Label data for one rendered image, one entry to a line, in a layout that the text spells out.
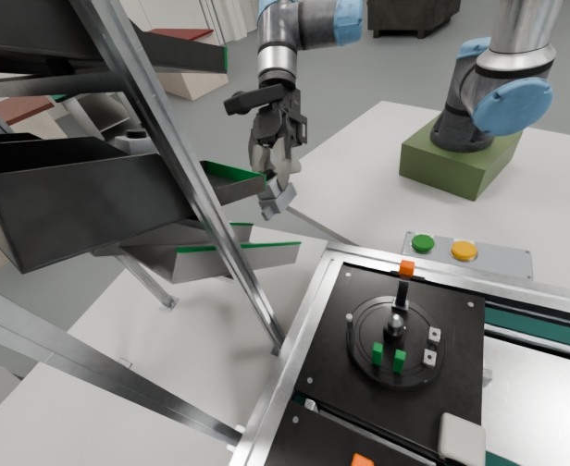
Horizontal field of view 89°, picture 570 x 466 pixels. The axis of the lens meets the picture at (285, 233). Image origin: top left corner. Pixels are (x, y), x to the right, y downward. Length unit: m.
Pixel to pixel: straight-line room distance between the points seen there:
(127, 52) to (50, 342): 0.20
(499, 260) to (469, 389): 0.25
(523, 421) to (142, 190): 0.56
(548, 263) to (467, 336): 0.33
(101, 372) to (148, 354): 0.47
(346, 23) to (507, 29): 0.26
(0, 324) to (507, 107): 0.73
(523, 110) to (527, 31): 0.13
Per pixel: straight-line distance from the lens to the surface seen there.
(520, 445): 0.56
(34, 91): 0.39
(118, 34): 0.26
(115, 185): 0.29
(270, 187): 0.51
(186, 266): 0.37
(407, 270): 0.46
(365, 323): 0.50
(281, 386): 0.51
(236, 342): 0.67
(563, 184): 1.02
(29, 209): 0.27
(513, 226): 0.86
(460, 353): 0.52
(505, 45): 0.69
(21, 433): 0.89
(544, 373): 0.61
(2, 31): 0.27
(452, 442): 0.46
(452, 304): 0.55
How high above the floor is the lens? 1.44
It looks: 45 degrees down
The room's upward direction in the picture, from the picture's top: 17 degrees counter-clockwise
